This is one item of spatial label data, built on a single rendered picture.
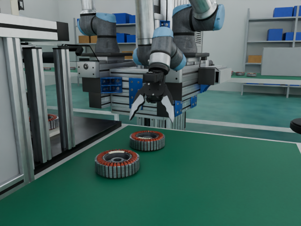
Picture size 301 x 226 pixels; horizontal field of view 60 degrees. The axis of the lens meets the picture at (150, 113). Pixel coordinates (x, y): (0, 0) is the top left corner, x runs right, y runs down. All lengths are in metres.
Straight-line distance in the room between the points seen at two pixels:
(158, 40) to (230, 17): 6.45
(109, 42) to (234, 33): 5.92
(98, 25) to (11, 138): 1.12
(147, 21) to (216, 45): 6.31
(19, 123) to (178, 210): 0.38
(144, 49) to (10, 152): 0.66
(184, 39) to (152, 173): 0.84
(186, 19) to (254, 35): 6.00
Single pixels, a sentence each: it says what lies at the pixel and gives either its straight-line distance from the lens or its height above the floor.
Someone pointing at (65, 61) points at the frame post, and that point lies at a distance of 0.75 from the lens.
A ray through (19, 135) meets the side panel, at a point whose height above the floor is 0.87.
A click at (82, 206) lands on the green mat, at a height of 0.75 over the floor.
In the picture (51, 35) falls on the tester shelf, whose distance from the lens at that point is 0.69.
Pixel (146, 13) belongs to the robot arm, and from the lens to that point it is 1.09.
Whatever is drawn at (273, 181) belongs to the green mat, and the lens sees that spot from 0.69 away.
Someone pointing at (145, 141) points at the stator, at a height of 0.78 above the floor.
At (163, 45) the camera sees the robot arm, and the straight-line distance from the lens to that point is 0.94.
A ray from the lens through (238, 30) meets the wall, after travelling 7.32.
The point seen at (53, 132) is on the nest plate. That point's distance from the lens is 0.93.
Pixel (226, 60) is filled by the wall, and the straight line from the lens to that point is 7.32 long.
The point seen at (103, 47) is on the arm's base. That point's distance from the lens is 1.60.
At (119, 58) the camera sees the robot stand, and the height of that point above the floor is 1.00.
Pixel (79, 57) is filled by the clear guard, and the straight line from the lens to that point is 1.02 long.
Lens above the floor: 1.04
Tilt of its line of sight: 13 degrees down
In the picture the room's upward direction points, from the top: straight up
